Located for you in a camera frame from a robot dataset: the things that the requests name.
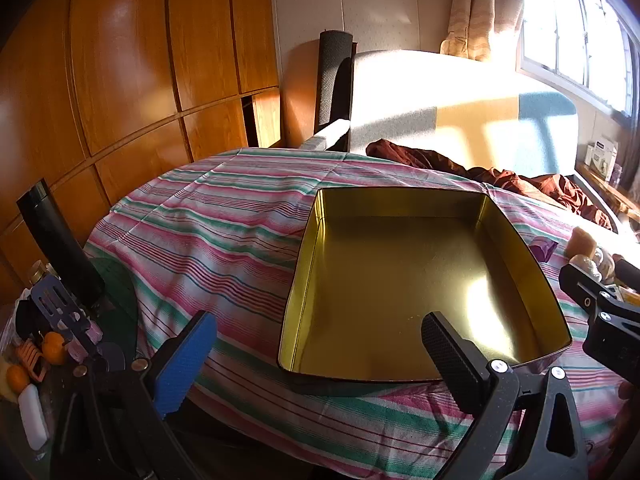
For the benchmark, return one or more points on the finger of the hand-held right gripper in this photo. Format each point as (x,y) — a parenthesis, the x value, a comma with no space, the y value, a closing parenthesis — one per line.
(627,272)
(582,292)

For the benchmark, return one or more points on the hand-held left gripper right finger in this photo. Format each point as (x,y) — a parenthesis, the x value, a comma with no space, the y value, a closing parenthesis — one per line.
(450,360)

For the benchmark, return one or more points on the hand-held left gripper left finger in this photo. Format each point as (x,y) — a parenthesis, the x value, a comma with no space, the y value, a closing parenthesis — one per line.
(185,365)

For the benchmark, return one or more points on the golden tin box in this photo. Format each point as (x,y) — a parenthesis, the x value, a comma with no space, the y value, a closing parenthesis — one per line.
(400,285)

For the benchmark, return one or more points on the person's right hand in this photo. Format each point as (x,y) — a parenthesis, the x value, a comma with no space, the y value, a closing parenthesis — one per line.
(627,410)

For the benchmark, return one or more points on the brown sponge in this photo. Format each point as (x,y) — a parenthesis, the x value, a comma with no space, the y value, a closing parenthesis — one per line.
(582,242)

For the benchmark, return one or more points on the purple snack packet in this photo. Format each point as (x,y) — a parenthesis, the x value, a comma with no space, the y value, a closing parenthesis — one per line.
(545,248)

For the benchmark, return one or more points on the white carton box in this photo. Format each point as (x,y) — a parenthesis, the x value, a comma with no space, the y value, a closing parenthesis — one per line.
(600,157)

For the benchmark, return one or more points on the pink green striped cloth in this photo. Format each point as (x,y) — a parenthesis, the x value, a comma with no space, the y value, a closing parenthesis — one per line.
(225,240)

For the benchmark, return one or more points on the orange fruit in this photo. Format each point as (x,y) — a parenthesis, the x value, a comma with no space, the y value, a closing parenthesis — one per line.
(17,377)
(54,347)

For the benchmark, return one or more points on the brown blanket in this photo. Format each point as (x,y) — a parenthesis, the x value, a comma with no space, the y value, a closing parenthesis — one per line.
(500,177)

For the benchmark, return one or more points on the orange hair claw clip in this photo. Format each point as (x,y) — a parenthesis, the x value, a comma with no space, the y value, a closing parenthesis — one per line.
(32,360)

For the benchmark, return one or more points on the white soap bar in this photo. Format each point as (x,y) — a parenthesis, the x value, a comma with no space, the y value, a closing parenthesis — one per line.
(32,417)

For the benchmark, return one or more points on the black thermos bottle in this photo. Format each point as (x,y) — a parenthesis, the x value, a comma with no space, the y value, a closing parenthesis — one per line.
(60,245)

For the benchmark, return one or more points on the glass jar gold lid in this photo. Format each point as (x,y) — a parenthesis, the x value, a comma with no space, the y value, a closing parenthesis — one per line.
(37,271)

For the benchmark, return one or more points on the barred window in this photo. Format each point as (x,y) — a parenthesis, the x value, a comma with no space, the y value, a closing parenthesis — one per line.
(575,25)

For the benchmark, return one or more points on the beige curtain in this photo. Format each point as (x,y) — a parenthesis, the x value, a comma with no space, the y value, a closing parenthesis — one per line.
(480,10)

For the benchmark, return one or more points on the black rolled mat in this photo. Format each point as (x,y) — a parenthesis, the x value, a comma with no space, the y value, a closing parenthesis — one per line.
(334,75)

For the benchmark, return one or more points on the wooden wardrobe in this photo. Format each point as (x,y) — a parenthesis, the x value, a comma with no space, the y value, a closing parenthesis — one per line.
(125,60)

